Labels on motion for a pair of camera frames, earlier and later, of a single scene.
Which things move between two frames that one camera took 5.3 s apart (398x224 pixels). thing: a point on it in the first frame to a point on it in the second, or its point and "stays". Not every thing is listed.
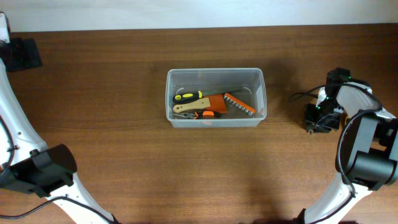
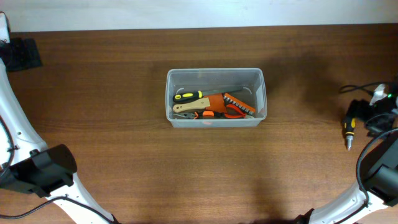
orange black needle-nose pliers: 198,114 stays
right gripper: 310,122 to 356,108
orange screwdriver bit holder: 247,109 stays
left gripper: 30,55 stays
